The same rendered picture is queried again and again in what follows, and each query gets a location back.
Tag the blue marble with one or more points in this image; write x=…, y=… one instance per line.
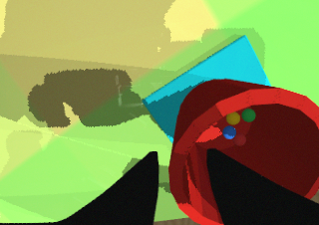
x=229, y=132

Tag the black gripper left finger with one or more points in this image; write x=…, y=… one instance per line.
x=132, y=200

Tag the green marble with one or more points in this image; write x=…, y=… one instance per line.
x=248, y=115

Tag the red cup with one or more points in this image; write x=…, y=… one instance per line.
x=281, y=144

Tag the red marble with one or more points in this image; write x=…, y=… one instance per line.
x=239, y=139

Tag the tan wooden bar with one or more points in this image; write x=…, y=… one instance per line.
x=188, y=221

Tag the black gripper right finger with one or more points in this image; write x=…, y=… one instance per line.
x=245, y=197

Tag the yellow marble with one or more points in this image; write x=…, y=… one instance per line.
x=233, y=118

